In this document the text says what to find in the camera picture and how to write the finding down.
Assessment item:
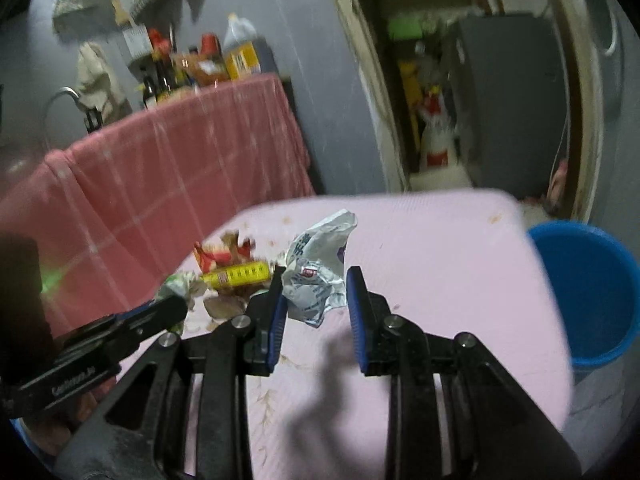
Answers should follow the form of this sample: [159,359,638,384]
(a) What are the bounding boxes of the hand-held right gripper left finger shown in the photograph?
[52,266,289,480]

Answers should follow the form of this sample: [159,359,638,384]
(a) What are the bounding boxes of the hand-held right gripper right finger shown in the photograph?
[346,266,583,480]

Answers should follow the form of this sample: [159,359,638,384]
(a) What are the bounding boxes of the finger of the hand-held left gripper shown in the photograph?
[2,295,189,418]

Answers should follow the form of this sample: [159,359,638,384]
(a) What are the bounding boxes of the white plastic bag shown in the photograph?
[277,210,359,329]

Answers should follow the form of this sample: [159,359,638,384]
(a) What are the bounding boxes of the torn red-beige wrapper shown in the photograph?
[194,230,257,274]

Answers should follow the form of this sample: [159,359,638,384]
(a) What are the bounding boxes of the blue plastic bucket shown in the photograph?
[527,220,640,386]

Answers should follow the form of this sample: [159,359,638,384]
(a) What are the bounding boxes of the greenish crumpled paper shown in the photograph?
[157,271,208,312]

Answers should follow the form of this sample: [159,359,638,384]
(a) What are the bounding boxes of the brown peel scraps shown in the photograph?
[205,287,251,322]

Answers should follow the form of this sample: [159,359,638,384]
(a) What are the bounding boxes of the yellow wrapper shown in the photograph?
[200,261,274,291]

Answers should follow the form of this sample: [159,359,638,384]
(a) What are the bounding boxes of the pink floral cloth-covered stool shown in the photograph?
[117,189,574,480]

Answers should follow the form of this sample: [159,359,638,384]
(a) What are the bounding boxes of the red checked cloth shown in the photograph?
[0,72,317,342]

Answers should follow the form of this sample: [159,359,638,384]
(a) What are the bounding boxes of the white sack with red print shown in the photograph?
[417,85,464,171]

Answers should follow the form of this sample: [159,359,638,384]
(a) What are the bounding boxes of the metal faucet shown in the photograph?
[42,86,104,151]

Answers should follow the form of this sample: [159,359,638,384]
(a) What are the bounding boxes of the beige hanging towel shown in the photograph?
[75,42,134,124]

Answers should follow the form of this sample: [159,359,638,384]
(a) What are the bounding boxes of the dark sauce bottle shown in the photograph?
[155,55,174,104]
[142,67,159,111]

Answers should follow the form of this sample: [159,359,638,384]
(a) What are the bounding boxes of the pink slipper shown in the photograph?
[547,159,569,202]

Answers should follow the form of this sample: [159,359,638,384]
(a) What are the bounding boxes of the orange snack packet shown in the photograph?
[184,52,229,87]

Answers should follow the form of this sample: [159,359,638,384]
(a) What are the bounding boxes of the large cooking oil bottle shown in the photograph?
[222,14,264,81]

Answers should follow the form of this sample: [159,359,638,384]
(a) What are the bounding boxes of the grey cabinet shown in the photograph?
[446,12,577,187]

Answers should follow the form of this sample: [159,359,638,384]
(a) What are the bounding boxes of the green plastic item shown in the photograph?
[387,15,442,42]

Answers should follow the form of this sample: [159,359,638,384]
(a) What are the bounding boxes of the wooden door frame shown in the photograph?
[330,0,624,224]

